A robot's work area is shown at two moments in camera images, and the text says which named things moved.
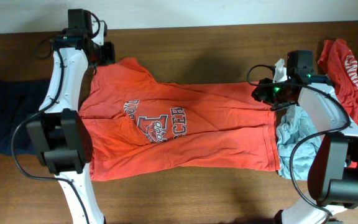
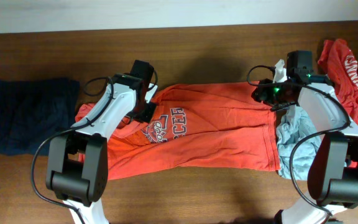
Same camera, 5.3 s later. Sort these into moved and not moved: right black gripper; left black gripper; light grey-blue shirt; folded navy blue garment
Moved: left black gripper
Not moved: light grey-blue shirt; folded navy blue garment; right black gripper
